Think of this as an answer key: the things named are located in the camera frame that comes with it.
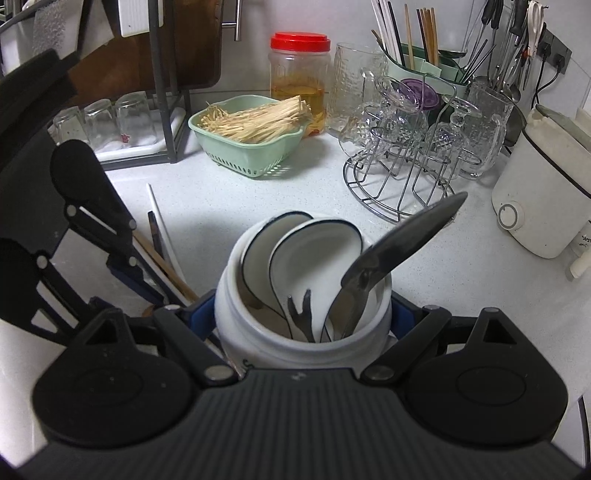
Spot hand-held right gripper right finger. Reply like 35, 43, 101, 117
360, 300, 518, 383

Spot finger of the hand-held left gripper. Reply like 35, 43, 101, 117
65, 203, 164, 303
28, 254, 153, 347

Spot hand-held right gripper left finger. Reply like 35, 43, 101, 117
69, 293, 238, 386

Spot wooden chopstick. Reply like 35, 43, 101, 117
133, 230, 200, 303

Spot white speckled jar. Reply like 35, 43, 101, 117
215, 217, 393, 370

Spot large metal spoon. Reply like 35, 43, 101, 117
341, 191, 469, 340

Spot hanging metal kitchen utensils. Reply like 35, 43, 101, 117
462, 0, 546, 102

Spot clear drinking glass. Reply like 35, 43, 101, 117
53, 106, 88, 144
83, 99, 118, 151

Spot dark brown chopstick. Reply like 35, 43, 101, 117
148, 211, 164, 261

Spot white ceramic spoon dark rim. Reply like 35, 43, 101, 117
240, 211, 315, 333
269, 218, 363, 342

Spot drinking glass with red print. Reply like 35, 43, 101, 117
115, 91, 153, 146

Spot upturned drinking glasses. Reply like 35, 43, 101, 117
95, 104, 168, 162

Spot white flat panel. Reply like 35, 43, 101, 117
117, 0, 164, 38

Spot green plastic basket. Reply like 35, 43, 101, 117
188, 95, 306, 180

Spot wooden cutting board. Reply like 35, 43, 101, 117
69, 0, 222, 109

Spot small white bottle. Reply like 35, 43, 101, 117
568, 222, 591, 282

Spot white electric cooker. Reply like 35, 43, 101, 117
492, 105, 591, 259

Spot bundle of dried pale strips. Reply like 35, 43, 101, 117
198, 95, 312, 144

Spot tall clear glass pitcher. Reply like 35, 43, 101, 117
327, 42, 389, 134

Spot green utensil holder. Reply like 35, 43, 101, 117
385, 44, 472, 112

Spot plastic jar with red lid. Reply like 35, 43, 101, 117
269, 31, 332, 138

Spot bunch of upright chopsticks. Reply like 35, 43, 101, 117
372, 0, 439, 68

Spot wire cup rack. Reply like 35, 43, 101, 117
342, 99, 483, 222

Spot black metal rack frame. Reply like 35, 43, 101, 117
104, 0, 195, 171

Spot textured glass pitcher with handle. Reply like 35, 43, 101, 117
457, 83, 515, 181

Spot metal cabinet handle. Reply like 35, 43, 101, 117
222, 0, 243, 42

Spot black power cable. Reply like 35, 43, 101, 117
531, 60, 561, 112

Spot black wall socket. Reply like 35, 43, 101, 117
540, 32, 573, 75

